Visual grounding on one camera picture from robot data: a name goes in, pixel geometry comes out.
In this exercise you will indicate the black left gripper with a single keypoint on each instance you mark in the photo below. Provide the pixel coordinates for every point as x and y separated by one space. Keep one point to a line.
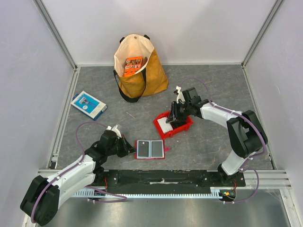
127 148

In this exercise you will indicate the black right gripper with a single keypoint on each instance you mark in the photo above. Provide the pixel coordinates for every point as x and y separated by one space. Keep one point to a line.
175 111

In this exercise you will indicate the red plastic bin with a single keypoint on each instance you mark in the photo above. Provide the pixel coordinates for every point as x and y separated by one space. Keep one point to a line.
177 126

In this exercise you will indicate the red leather card holder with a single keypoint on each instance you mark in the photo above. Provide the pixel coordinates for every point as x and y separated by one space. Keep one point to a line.
157 150

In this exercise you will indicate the black credit card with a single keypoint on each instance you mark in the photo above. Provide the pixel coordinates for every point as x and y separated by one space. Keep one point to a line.
142 149

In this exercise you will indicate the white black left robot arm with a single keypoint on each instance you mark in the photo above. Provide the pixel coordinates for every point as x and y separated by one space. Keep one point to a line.
45 195

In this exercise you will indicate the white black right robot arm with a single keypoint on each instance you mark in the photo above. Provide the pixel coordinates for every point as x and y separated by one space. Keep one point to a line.
245 132

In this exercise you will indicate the white card stack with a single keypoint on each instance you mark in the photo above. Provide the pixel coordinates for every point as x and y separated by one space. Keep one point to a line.
164 126

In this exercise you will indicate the mustard yellow tote bag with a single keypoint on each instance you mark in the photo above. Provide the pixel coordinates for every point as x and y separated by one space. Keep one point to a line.
150 79

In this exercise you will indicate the blue white razor package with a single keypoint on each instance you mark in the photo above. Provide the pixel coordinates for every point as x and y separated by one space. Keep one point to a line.
88 105

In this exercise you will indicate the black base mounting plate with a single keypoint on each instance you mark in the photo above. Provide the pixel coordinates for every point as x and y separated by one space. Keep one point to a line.
118 178

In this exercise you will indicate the orange snack box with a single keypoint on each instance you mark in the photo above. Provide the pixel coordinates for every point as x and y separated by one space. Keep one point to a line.
132 65

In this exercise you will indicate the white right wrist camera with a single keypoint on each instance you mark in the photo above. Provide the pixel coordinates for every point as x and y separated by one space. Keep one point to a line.
180 97

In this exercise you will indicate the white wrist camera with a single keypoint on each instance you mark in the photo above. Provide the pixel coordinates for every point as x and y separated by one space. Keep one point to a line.
116 129
180 97

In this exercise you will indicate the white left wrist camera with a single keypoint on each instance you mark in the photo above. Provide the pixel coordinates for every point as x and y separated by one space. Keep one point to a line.
116 129

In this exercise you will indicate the aluminium frame rail left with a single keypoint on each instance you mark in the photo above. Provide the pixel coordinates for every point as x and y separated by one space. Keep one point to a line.
55 148

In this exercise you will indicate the aluminium frame rail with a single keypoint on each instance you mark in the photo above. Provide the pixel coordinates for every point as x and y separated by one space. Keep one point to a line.
55 148
257 68
268 179

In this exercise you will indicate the white slotted cable duct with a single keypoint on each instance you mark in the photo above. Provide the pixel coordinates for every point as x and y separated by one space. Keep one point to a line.
90 193

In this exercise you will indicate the aluminium front frame rail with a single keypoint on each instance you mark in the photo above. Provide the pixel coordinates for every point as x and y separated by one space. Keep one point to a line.
268 179

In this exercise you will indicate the aluminium frame rail right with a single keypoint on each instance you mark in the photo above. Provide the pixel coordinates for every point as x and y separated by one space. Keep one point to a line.
257 68

